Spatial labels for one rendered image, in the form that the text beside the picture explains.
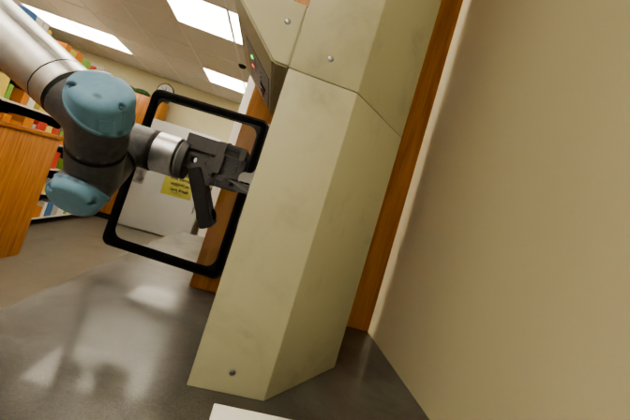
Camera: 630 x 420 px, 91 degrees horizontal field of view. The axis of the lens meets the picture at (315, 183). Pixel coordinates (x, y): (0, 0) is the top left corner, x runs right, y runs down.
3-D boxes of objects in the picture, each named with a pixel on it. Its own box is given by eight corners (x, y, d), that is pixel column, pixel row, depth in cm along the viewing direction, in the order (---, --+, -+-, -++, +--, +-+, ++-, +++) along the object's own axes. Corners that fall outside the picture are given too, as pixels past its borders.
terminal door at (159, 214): (219, 281, 73) (271, 122, 76) (99, 242, 74) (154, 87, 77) (220, 280, 74) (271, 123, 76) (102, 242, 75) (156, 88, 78)
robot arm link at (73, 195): (37, 157, 39) (92, 114, 47) (39, 206, 46) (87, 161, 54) (101, 186, 41) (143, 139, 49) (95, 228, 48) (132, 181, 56)
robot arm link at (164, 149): (142, 169, 53) (159, 172, 61) (170, 177, 54) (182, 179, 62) (157, 127, 53) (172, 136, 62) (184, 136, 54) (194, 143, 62)
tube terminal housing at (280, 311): (319, 326, 78) (403, 43, 83) (354, 421, 46) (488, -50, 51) (221, 301, 74) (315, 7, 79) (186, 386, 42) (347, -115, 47)
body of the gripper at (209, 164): (251, 151, 56) (185, 128, 54) (236, 196, 55) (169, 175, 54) (253, 156, 63) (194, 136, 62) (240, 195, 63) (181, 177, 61)
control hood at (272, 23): (279, 117, 77) (292, 81, 78) (289, 67, 45) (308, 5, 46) (234, 102, 76) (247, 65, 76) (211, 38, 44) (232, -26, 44)
